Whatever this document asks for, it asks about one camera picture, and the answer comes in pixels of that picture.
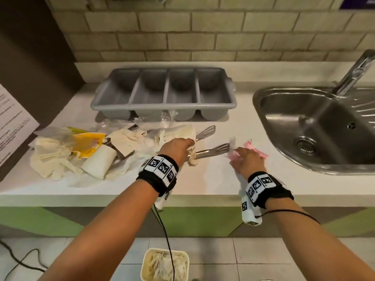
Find person's left hand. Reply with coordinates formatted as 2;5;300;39
158;138;196;167

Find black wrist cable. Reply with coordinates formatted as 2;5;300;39
151;203;176;281
254;209;321;225

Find pile of crumpled napkins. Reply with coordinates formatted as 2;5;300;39
28;136;88;181

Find torn beige paper piece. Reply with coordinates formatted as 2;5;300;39
106;128;148;158

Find cream waste bin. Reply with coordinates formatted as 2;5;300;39
140;248;190;281

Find metal slotted tongs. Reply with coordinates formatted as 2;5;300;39
187;125;231;160

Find stainless steel sink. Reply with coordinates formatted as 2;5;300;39
253;86;375;176

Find printed paper sheet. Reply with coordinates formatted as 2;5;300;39
0;84;40;168

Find person's left forearm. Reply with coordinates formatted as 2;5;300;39
38;180;165;281

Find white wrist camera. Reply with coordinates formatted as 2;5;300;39
154;191;171;212
241;194;263;227

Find chrome faucet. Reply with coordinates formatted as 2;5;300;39
332;50;375;97

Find white paper cup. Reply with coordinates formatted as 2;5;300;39
81;144;118;180

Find clear plastic wrapper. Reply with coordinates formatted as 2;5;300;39
95;109;179;132

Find white napkin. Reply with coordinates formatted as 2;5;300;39
154;124;200;167

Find person's right forearm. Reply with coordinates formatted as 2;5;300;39
262;198;375;281

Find person's right hand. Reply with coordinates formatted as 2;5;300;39
229;147;267;178

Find pink packet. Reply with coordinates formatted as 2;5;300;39
228;139;269;162

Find yellow packet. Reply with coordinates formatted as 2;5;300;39
67;126;107;159

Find black floor cable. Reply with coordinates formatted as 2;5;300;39
0;239;48;281

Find black marker wristband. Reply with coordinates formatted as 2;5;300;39
136;155;179;197
246;172;295;210

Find grey cutlery tray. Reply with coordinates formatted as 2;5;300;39
90;67;238;121

